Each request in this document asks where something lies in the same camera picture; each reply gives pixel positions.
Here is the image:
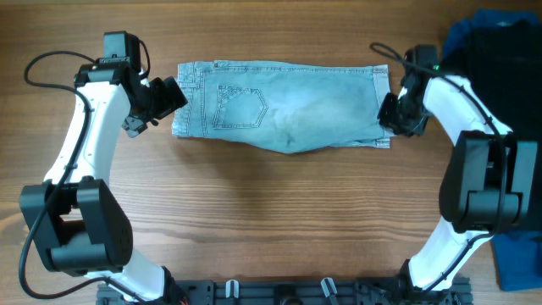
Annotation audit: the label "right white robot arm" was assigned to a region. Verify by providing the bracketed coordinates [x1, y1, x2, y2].
[370, 42, 538, 299]

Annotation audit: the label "blue folded garment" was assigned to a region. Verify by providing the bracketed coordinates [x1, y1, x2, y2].
[442, 9, 541, 291]

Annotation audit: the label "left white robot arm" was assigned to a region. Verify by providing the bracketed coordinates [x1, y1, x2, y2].
[18, 31, 189, 304]

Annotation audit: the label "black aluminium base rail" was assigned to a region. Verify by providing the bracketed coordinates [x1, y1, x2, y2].
[96, 275, 473, 305]

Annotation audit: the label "black folded garment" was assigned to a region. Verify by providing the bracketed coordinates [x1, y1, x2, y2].
[440, 19, 542, 232]

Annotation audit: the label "light blue denim shorts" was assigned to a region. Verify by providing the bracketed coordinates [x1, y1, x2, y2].
[172, 60, 393, 154]

